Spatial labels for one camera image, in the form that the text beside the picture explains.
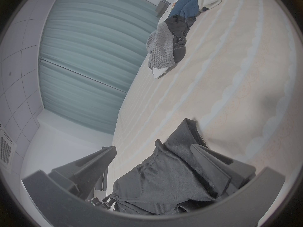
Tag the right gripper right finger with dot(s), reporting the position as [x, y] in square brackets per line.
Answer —
[227, 171]

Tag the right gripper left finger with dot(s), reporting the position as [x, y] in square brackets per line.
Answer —
[91, 170]

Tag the black T-shirt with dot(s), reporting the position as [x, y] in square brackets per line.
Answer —
[165, 181]

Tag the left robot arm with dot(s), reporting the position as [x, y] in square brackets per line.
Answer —
[99, 201]

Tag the bed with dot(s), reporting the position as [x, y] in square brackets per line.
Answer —
[224, 79]

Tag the pile of clothes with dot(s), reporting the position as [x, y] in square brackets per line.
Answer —
[163, 48]

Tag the blue-green curtain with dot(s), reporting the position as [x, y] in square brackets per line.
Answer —
[78, 98]
[99, 32]

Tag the grey bedside table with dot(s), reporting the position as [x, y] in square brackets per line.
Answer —
[161, 7]

